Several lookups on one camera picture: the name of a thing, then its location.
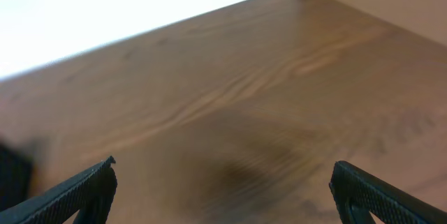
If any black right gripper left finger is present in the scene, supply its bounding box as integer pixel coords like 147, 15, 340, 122
1, 156, 117, 224

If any dark green storage box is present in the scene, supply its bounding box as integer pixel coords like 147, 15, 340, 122
0, 144, 33, 211

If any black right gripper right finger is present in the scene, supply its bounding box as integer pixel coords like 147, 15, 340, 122
329, 160, 446, 224

